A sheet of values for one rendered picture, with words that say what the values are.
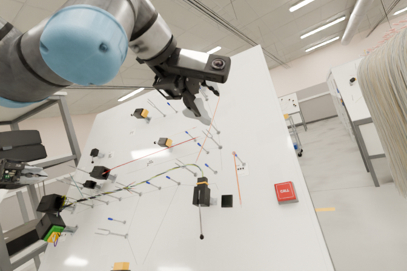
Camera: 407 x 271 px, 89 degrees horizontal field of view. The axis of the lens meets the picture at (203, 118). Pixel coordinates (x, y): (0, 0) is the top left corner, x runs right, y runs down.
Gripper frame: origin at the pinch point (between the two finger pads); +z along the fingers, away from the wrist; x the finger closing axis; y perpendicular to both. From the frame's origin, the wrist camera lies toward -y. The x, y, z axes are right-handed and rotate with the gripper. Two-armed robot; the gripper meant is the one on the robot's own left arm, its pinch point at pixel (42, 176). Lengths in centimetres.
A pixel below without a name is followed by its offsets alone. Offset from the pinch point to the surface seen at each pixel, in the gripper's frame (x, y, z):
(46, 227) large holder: -17.7, -15.2, 13.0
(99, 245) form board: -25.8, 0.6, 25.8
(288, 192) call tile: -10, 77, 27
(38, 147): 22, -53, 20
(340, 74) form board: 155, 151, 298
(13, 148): 20, -53, 9
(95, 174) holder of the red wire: 2.5, -2.2, 22.2
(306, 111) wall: 378, 115, 1054
